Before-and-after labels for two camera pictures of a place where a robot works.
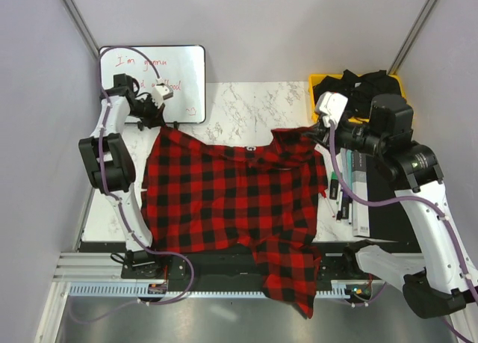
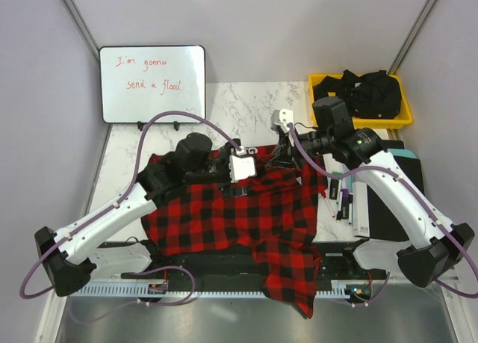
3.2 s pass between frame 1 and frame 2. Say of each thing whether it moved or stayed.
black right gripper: moved
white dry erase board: stayed
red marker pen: stayed
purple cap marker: stayed
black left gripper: moved
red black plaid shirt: stayed
